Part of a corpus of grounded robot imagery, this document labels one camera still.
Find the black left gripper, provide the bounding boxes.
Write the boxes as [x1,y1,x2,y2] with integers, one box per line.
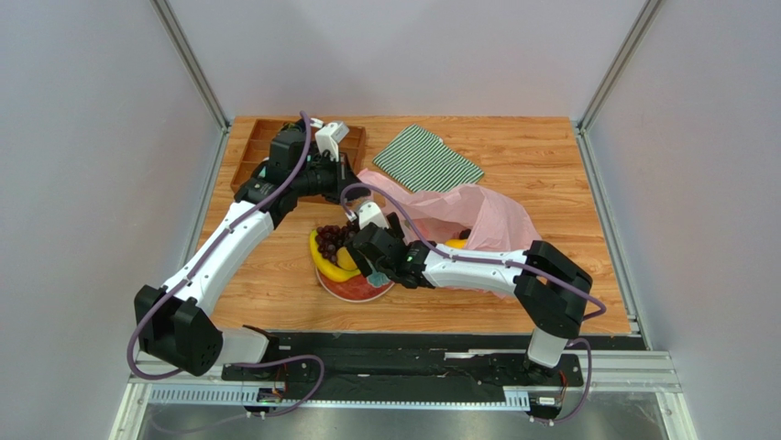
[291,152,370,205]

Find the yellow pear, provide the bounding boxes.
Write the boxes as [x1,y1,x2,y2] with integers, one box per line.
[445,238,468,249]

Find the pink plastic bag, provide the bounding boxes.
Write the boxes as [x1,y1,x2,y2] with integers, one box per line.
[357,170,541,252]

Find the small orange fruit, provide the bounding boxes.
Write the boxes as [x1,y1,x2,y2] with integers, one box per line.
[335,247,358,271]

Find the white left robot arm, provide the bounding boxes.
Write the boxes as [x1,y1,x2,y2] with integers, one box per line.
[127,120,366,380]

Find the purple grape bunch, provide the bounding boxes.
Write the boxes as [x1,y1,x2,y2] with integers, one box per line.
[314,222,359,264]

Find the patterned fruit plate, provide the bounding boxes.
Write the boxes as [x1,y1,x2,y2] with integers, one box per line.
[315,269,394,303]

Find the yellow banana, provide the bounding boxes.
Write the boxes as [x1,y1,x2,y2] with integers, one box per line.
[309,230,360,282]

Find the wooden compartment tray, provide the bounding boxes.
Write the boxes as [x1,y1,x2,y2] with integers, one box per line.
[230,118,368,193]

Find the green striped cloth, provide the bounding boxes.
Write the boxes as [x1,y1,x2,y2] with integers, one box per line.
[372,124,484,193]

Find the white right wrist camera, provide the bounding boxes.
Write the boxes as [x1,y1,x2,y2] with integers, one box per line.
[354,201,390,229]

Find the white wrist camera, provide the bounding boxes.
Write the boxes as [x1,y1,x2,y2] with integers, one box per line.
[354,201,390,229]
[314,121,349,161]

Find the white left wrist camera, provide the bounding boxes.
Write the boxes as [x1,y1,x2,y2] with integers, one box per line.
[314,121,349,161]

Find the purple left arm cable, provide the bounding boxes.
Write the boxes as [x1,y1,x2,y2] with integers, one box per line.
[126,110,327,380]

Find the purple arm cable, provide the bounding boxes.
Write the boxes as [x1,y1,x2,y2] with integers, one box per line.
[338,181,609,425]
[126,110,327,380]

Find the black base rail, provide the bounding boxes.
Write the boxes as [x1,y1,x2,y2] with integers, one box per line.
[221,332,585,403]

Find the aluminium frame post left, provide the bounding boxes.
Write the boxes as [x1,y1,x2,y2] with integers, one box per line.
[149,0,231,133]

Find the aluminium frame post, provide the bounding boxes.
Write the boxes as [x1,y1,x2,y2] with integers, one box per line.
[577,0,666,132]
[149,0,231,133]

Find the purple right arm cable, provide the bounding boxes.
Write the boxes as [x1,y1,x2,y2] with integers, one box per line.
[338,181,609,425]

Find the aluminium frame post right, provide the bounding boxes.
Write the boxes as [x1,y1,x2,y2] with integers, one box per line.
[577,0,666,132]

